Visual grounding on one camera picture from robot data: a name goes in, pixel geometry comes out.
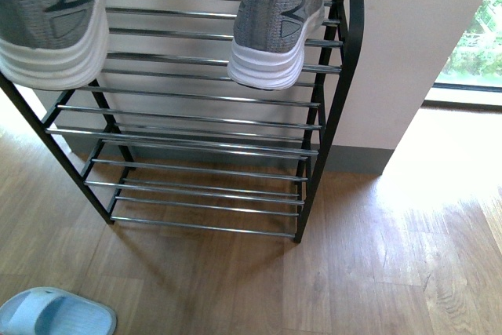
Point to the light blue slipper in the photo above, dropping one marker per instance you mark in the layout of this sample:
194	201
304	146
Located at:
48	310

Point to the grey sneaker with navy lining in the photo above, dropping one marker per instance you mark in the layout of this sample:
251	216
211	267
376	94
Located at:
53	44

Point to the black metal shoe rack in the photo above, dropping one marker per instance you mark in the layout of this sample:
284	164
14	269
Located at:
171	140

